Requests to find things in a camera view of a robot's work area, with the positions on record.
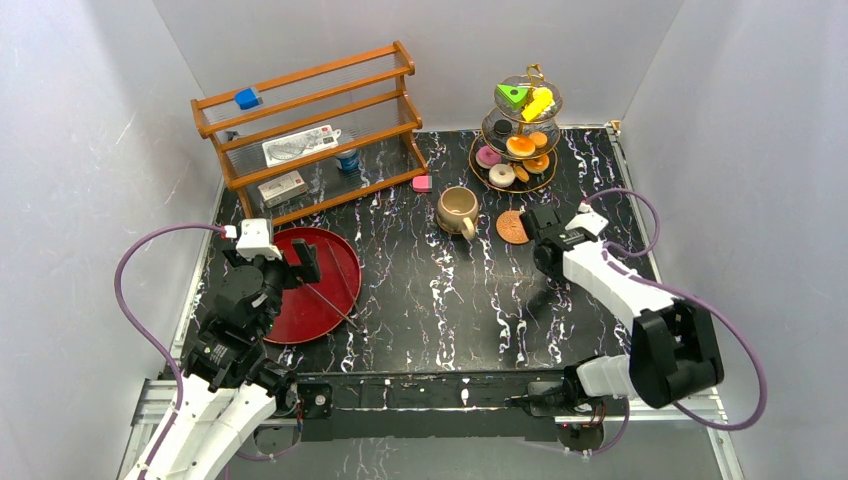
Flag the woven coaster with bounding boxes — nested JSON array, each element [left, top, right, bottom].
[[495, 210, 530, 245], [435, 215, 462, 235]]

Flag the dark red round tray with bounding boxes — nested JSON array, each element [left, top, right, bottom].
[[265, 227, 362, 345]]

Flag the round biscuit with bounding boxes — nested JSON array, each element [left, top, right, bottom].
[[528, 131, 548, 150], [512, 163, 532, 185]]

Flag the orange donut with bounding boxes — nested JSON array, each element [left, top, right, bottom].
[[506, 135, 536, 158], [522, 155, 550, 175]]

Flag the white cream donut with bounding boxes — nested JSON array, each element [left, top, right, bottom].
[[488, 164, 516, 189]]

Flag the metal tongs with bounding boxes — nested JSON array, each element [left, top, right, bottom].
[[302, 236, 365, 339]]

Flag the pink donut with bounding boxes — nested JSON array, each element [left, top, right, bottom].
[[475, 145, 502, 170]]

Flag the beige mug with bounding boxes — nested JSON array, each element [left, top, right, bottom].
[[436, 186, 480, 241]]

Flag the black sandwich cookie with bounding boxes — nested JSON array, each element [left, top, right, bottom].
[[492, 119, 513, 137]]

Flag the yellow cake slice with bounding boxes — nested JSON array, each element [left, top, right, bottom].
[[521, 87, 555, 121]]

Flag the green cake wedge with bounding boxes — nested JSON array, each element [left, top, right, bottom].
[[494, 83, 532, 111]]

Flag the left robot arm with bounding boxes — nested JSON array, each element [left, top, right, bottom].
[[127, 238, 321, 479]]

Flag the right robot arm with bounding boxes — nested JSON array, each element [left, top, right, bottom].
[[519, 205, 724, 414]]

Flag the small white box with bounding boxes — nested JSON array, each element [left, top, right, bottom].
[[258, 171, 308, 208]]

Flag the glass three-tier dessert stand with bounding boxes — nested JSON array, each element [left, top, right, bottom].
[[469, 64, 564, 194]]

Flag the blue jar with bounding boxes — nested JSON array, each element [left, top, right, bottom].
[[334, 149, 360, 173]]

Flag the white flat package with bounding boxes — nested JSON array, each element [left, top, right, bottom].
[[262, 124, 342, 168]]

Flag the wooden three-tier shelf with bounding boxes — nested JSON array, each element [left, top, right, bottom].
[[190, 41, 429, 226]]

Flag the pink eraser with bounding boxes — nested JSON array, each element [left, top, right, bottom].
[[411, 175, 433, 193]]

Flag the blue block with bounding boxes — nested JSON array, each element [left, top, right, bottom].
[[233, 87, 262, 111]]

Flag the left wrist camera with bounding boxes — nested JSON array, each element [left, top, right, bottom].
[[223, 218, 283, 260]]

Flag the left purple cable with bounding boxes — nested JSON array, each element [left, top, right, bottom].
[[113, 223, 230, 480]]

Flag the black base frame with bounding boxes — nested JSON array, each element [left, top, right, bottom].
[[297, 369, 562, 442]]

